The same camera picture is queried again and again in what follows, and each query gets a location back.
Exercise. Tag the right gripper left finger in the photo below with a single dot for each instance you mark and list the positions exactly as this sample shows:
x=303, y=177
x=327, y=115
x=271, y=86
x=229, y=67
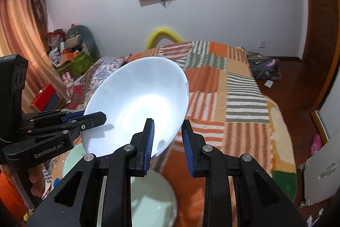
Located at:
x=97, y=190

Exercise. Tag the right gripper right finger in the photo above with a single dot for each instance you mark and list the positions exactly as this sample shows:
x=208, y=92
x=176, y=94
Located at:
x=236, y=187

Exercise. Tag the mint green plate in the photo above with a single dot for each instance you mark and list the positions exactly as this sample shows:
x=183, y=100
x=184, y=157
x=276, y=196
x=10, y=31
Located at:
x=153, y=201

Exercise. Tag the white spotted bowl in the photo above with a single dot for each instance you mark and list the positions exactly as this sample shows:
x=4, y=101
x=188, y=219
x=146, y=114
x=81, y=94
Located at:
x=151, y=87

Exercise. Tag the mint green bowl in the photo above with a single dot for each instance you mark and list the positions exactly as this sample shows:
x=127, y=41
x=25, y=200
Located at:
x=74, y=156

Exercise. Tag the left hand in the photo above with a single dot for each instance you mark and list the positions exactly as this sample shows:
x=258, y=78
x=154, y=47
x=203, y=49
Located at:
x=36, y=177

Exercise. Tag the red box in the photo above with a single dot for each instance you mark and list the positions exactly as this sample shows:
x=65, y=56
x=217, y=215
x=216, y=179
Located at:
x=46, y=100

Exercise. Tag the pink rabbit toy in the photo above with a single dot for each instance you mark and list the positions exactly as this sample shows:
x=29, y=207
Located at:
x=69, y=84

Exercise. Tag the patterned geometric quilt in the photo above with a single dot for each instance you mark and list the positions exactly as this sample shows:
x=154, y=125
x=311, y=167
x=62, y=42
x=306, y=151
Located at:
x=87, y=84

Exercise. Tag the pink shoe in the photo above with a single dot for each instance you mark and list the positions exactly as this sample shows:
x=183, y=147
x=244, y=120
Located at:
x=316, y=144

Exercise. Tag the green storage box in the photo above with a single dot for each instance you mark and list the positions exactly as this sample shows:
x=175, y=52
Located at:
x=78, y=65

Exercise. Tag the orange striped patchwork blanket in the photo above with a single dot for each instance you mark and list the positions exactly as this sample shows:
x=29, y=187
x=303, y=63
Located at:
x=228, y=109

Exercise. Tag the orange curtain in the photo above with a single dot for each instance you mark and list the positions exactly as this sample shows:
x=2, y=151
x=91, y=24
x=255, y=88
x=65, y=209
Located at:
x=20, y=35

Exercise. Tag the grey plush toy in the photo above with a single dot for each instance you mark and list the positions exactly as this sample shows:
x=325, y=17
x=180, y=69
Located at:
x=79, y=37

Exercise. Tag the white wardrobe with hearts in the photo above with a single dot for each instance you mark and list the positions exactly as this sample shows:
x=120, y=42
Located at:
x=326, y=117

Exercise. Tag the dark bag on floor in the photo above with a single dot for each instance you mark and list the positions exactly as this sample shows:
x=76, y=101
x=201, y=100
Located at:
x=263, y=67

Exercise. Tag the brown wooden door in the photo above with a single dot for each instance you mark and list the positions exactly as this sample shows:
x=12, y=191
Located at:
x=321, y=52

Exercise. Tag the yellow foam arch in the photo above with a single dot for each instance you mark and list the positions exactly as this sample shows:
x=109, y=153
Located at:
x=162, y=33

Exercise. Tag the wall socket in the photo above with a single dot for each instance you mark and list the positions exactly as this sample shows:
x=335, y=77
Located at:
x=262, y=44

